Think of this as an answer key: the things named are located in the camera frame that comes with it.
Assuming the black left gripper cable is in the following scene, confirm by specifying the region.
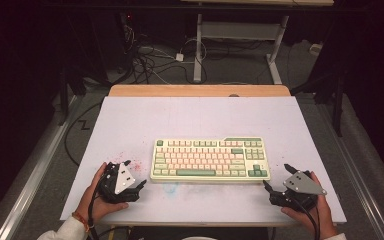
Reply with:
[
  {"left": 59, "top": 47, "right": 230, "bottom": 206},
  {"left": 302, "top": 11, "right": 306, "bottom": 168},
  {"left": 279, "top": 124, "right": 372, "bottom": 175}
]
[{"left": 87, "top": 186, "right": 100, "bottom": 240}]

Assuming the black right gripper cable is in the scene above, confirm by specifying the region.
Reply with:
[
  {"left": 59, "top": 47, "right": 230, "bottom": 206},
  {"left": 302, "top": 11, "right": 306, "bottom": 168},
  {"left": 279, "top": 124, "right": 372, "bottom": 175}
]
[{"left": 291, "top": 198, "right": 322, "bottom": 240}]

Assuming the orange bead bracelet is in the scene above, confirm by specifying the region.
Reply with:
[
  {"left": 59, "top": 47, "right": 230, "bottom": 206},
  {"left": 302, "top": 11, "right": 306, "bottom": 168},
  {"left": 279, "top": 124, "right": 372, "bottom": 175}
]
[{"left": 71, "top": 211, "right": 92, "bottom": 234}]

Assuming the person's right hand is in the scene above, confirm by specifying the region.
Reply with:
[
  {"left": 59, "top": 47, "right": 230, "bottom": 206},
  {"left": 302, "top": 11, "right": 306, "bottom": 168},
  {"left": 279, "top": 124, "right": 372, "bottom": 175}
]
[{"left": 280, "top": 171, "right": 339, "bottom": 240}]

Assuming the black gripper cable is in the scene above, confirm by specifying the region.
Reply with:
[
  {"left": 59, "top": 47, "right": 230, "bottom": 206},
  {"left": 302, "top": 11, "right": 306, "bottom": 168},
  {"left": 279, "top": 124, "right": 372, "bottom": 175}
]
[
  {"left": 87, "top": 186, "right": 100, "bottom": 240},
  {"left": 291, "top": 198, "right": 322, "bottom": 240}
]

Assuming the white power strip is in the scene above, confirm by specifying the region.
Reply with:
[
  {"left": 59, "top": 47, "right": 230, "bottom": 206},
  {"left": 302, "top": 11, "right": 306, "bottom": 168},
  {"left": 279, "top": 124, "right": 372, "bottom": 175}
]
[{"left": 309, "top": 42, "right": 324, "bottom": 56}]

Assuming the black metal stand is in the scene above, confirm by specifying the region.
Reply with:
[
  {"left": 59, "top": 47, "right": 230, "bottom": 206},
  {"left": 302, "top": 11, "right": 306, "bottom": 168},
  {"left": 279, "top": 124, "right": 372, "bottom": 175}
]
[
  {"left": 58, "top": 64, "right": 88, "bottom": 127},
  {"left": 291, "top": 63, "right": 347, "bottom": 138}
]

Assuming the grey metal floor rail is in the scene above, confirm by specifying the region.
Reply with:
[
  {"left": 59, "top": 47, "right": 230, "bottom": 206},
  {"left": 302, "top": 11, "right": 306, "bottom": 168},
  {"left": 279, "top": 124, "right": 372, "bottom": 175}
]
[
  {"left": 0, "top": 94, "right": 83, "bottom": 240},
  {"left": 314, "top": 101, "right": 384, "bottom": 240}
]

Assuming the black floor cable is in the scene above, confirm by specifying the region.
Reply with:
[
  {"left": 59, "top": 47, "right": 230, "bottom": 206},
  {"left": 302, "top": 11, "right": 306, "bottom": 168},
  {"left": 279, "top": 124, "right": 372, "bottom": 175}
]
[{"left": 63, "top": 101, "right": 104, "bottom": 168}]

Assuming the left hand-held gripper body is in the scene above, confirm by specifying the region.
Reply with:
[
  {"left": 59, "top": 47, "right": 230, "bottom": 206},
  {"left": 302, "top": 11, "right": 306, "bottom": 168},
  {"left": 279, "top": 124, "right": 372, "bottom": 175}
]
[{"left": 97, "top": 161, "right": 141, "bottom": 205}]

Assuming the white metal desk frame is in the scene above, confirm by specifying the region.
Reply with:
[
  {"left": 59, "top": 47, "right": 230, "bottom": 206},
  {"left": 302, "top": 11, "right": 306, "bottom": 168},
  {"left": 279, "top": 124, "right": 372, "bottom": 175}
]
[{"left": 192, "top": 12, "right": 290, "bottom": 85}]

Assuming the person's left hand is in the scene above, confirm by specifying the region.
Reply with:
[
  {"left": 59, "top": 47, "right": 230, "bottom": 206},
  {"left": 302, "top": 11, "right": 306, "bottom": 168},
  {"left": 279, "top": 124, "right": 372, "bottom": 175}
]
[{"left": 76, "top": 162, "right": 130, "bottom": 228}]

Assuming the tangle of floor cables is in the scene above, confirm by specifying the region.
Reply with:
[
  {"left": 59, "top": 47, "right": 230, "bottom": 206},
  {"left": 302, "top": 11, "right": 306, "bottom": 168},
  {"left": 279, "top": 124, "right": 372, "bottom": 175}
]
[{"left": 118, "top": 13, "right": 209, "bottom": 86}]

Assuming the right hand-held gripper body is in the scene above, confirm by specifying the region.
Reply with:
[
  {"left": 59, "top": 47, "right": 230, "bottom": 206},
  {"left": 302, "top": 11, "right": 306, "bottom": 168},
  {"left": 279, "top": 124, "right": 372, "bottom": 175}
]
[{"left": 268, "top": 170, "right": 328, "bottom": 212}]

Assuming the green and cream mechanical keyboard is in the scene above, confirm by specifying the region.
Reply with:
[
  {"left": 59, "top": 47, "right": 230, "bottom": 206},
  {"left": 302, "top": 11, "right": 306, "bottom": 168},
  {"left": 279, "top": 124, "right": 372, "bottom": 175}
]
[{"left": 150, "top": 136, "right": 271, "bottom": 184}]

